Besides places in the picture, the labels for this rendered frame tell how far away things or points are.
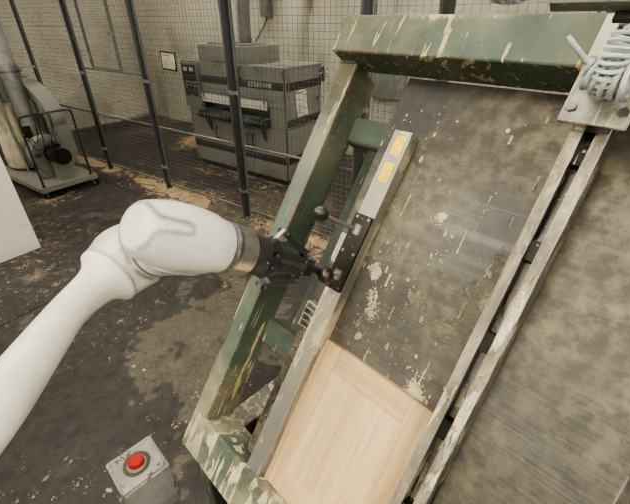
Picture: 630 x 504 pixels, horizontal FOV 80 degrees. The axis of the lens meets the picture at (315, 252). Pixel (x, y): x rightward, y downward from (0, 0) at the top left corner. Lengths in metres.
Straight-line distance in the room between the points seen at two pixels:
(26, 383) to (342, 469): 0.70
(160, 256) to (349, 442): 0.63
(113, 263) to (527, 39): 0.84
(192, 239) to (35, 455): 2.18
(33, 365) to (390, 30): 0.96
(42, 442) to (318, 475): 1.89
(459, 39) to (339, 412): 0.87
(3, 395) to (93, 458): 1.98
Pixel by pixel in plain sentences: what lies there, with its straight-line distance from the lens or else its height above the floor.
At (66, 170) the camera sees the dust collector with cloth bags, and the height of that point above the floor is 0.27.
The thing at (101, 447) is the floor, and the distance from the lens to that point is 2.49.
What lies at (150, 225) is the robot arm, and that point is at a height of 1.68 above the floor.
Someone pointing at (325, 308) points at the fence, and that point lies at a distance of 0.95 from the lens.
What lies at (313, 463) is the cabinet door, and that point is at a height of 0.99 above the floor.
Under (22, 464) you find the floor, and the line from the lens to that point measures 2.64.
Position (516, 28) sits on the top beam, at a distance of 0.93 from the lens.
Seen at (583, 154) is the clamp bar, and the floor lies 1.71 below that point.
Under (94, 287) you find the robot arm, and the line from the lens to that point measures 0.66.
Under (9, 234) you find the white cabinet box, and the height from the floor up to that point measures 0.23.
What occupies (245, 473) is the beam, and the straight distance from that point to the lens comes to 1.16.
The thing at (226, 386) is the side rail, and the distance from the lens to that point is 1.22.
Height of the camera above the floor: 1.91
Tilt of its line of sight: 32 degrees down
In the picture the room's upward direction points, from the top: straight up
